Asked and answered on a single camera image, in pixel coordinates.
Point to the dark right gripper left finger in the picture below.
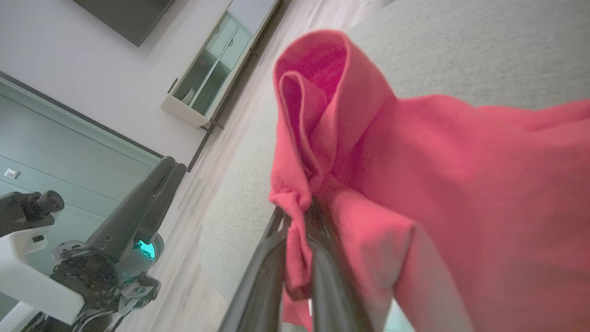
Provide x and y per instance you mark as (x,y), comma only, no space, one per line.
(262,286)

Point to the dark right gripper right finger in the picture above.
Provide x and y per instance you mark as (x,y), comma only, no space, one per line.
(332,290)

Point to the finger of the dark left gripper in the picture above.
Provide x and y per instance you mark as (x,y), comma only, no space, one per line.
(168,189)

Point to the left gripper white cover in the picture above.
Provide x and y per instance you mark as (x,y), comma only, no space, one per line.
(37,281)

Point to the red shirt with white sleeves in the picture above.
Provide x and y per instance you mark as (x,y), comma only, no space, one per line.
(461,207)

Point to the white cabinet with glass doors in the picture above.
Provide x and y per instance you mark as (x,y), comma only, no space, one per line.
(184,109)

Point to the white dishes in cabinet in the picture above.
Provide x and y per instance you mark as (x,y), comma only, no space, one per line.
(189,96)

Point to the grey-green door panel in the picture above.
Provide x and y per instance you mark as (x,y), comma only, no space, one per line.
(46,147)

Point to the grey sofa seat cushion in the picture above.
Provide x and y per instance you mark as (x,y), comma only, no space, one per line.
(461,46)

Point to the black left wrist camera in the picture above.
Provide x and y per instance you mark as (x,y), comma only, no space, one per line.
(27,210)

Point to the white wall switch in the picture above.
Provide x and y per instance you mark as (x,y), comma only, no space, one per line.
(12,174)

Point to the dark wall television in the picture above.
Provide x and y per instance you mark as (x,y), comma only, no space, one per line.
(129,18)

